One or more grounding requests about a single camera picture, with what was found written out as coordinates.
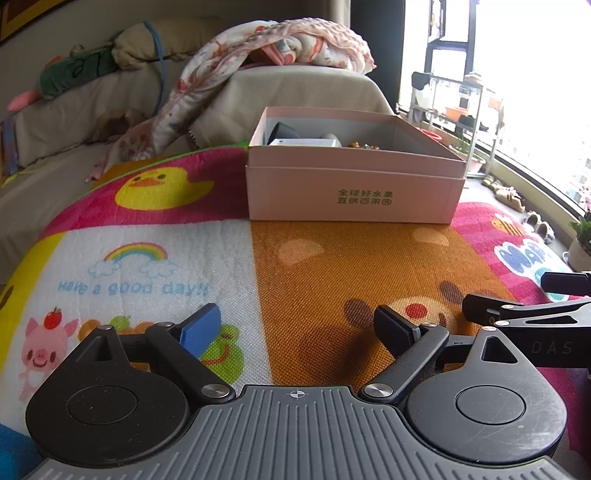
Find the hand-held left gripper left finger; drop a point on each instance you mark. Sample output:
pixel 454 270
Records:
pixel 201 327

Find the beige covered sofa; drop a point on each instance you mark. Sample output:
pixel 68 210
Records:
pixel 286 87

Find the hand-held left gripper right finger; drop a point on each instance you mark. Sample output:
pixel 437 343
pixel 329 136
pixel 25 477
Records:
pixel 392 327

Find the brown plush toy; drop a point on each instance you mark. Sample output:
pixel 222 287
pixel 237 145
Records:
pixel 115 124

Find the green plush toy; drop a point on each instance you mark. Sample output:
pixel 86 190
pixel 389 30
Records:
pixel 69 74

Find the dark curtain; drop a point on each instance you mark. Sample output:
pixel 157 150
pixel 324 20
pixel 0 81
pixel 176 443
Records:
pixel 376 46

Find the pink cardboard box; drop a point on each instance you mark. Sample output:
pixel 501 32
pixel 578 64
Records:
pixel 360 194

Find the grey slipper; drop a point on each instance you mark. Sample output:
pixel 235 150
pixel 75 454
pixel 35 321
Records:
pixel 533 221
pixel 545 231

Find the orange plastic basin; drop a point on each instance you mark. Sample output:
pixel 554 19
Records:
pixel 455 113

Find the black and white cloth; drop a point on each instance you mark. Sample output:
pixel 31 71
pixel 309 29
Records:
pixel 419 81

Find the green potted plant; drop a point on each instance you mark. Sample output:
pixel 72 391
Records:
pixel 475 161

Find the purple flower potted plant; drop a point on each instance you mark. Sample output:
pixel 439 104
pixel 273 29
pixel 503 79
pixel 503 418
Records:
pixel 581 254

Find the hanging dark picture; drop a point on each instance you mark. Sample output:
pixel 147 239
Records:
pixel 435 21

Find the wall picture frame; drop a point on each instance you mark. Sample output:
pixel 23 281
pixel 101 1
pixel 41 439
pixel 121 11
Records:
pixel 14 18

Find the black object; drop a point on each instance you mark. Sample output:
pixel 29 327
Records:
pixel 284 129

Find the small brown toy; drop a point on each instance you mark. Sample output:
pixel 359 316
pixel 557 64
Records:
pixel 358 145

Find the colourful cartoon play mat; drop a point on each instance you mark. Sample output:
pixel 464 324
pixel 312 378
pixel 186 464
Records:
pixel 323 277

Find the colourful book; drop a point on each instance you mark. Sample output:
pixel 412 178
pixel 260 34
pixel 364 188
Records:
pixel 8 147

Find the beige pillow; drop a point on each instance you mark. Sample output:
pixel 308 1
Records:
pixel 175 39

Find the straw hat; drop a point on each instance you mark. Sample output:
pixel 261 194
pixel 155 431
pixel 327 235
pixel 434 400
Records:
pixel 474 78

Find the black window frame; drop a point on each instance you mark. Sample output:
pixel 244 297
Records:
pixel 471 37

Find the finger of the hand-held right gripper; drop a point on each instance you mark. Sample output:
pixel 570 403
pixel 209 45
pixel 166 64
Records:
pixel 485 308
pixel 568 282

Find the pink printed blanket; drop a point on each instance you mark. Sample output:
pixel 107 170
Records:
pixel 217 60

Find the metal storage rack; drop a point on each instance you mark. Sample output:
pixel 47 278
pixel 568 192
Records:
pixel 472 134

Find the red plastic basin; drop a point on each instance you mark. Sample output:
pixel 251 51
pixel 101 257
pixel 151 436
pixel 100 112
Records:
pixel 431 134

